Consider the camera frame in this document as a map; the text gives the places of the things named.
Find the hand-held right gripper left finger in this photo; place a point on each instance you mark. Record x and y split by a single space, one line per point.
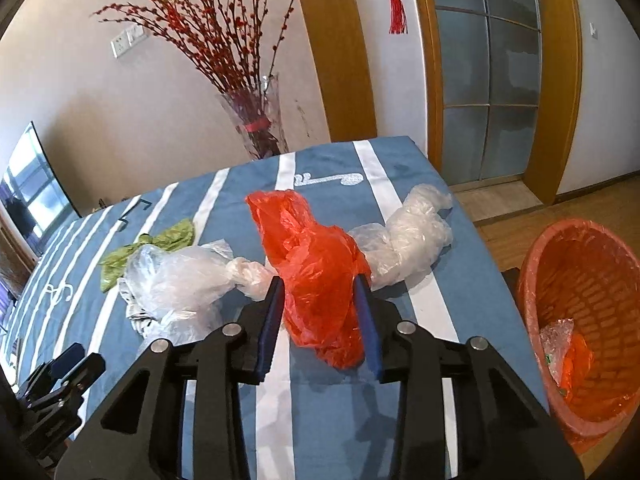
270 330

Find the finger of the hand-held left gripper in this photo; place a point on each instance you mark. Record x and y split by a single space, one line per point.
65 362
92 372

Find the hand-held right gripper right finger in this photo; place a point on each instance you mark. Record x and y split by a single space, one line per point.
367 330

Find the red plastic bag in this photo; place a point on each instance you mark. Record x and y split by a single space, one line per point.
310 270
577 360

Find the clear plastic bag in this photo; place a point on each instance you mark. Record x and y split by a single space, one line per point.
555 342
410 240
175 280

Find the green plastic bag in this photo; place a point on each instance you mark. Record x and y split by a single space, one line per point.
170 237

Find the red plastic bin liner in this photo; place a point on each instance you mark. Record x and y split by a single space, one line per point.
545 255

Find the orange plastic waste basket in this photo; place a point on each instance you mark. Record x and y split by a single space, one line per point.
595 305

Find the wooden television cabinet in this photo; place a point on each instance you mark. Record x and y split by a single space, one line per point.
15 275

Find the blue white striped tablecloth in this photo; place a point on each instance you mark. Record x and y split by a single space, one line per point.
330 160

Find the flat screen television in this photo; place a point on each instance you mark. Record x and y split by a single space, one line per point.
35 190

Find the clear glass vase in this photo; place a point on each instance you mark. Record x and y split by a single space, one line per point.
257 130

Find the red berry branches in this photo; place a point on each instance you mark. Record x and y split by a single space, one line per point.
245 77

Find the frosted glass door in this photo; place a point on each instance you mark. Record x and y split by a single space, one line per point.
465 60

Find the wooden wall pillar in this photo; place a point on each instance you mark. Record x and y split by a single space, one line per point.
340 60

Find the wooden door frame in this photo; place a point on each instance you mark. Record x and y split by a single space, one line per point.
560 85

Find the white wall socket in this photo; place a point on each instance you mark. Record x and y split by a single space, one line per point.
120 46

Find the white light switch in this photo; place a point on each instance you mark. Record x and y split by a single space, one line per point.
136 36

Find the small white wall switch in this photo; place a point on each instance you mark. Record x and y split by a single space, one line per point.
593 30

